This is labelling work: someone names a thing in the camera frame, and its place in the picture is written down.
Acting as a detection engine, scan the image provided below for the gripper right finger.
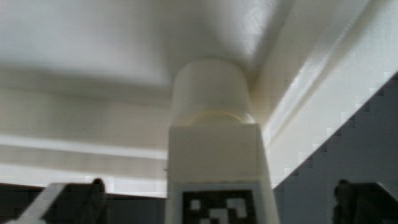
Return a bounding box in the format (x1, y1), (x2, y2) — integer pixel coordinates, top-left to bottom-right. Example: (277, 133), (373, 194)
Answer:
(332, 179), (398, 224)

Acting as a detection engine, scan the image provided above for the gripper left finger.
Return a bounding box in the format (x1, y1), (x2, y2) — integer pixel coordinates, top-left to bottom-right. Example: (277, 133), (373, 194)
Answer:
(11, 178), (108, 224)

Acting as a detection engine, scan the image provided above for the white square table top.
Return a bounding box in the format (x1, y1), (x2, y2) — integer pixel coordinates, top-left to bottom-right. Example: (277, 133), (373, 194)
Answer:
(0, 0), (398, 197)

